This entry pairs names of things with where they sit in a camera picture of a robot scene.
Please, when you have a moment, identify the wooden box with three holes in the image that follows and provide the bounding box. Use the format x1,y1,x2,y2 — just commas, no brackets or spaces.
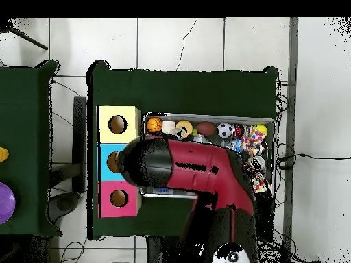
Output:
97,105,142,219

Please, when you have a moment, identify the orange foam disc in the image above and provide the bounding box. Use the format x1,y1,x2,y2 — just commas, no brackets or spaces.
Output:
175,120,194,135

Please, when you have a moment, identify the orange toy basketball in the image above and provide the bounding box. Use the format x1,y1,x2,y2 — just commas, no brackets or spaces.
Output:
146,116,163,134

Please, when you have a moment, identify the brown toy football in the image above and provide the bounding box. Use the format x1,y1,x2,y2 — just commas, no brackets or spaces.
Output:
195,121,217,137

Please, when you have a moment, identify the black and white soccer ball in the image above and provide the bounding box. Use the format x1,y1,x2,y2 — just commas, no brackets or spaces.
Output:
217,122,234,138

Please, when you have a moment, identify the dark green tablecloth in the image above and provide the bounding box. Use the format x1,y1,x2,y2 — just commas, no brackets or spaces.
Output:
86,60,280,240

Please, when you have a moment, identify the yellow smiley ball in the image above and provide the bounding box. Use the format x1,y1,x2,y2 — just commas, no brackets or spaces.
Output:
254,123,268,137

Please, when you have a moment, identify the black flat panel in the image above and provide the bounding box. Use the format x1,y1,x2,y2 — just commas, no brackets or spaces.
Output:
73,95,88,192

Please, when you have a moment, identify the grey round base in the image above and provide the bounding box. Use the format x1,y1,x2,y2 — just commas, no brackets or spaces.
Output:
49,191,81,223

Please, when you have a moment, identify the neighbouring green table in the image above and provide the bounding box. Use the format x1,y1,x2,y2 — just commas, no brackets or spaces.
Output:
0,60,62,238

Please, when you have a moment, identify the purple ball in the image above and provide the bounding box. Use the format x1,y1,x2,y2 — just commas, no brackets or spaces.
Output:
0,181,16,225

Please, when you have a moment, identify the black tripod leg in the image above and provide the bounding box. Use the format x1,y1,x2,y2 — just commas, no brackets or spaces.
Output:
0,18,49,51

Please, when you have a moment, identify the silver wire mesh bin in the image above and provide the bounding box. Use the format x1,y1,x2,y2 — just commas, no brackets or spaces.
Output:
139,112,276,202

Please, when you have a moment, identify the black power cable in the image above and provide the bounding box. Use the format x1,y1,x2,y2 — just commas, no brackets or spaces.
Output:
276,152,351,169

